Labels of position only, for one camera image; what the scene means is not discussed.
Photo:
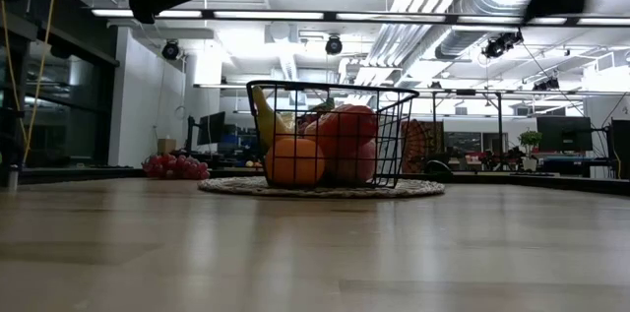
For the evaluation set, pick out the yellow banana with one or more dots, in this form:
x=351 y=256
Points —
x=266 y=120

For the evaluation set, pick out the dark red grape bunch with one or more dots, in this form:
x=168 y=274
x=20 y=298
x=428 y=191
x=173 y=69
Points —
x=177 y=168

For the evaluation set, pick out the orange fruit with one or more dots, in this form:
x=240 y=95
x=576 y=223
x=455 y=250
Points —
x=295 y=164

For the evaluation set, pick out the red yellow mango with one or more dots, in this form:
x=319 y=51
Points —
x=344 y=127

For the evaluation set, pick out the pink peach fruit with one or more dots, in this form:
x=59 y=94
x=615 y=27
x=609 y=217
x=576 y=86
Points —
x=354 y=167

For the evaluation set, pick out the black overhead light beam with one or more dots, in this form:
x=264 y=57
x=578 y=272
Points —
x=207 y=14

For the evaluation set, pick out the black ceiling spotlight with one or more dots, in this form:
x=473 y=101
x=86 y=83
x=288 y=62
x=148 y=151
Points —
x=170 y=50
x=333 y=45

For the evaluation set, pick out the black spotlight cluster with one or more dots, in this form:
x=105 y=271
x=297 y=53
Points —
x=499 y=45
x=546 y=84

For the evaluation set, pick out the black computer monitor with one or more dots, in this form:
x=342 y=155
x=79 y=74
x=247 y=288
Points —
x=563 y=134
x=211 y=127
x=621 y=147

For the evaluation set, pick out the green potted plant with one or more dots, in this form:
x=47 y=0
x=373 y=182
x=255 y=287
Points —
x=530 y=138

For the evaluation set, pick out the brown cardboard box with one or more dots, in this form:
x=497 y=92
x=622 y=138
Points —
x=167 y=143

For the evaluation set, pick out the round woven placemat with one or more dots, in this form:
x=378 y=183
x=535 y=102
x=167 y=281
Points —
x=231 y=188

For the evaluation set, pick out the silver ventilation duct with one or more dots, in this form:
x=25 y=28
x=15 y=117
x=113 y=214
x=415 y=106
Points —
x=487 y=2

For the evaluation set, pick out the black desk stand frame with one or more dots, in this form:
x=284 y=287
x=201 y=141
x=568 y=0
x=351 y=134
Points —
x=499 y=120

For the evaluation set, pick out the black frame post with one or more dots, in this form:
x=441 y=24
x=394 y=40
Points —
x=12 y=120

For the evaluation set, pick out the red patterned wall hanging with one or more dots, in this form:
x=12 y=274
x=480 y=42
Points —
x=428 y=142

